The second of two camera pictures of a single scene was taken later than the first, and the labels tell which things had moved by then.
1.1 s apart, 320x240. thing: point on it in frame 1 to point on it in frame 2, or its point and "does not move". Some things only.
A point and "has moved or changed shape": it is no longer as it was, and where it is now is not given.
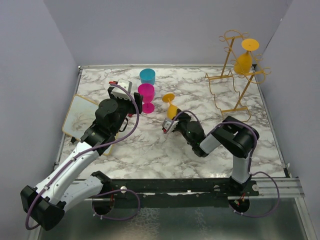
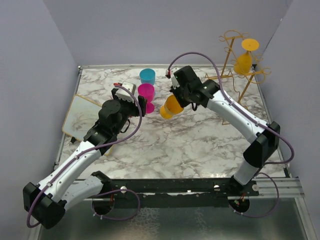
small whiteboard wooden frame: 80,115 does not move
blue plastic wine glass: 147,76 does not move
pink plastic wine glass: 147,90 does not move
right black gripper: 182,117 to 175,90
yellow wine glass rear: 243,64 does not move
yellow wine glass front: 172,110 has moved or changed shape
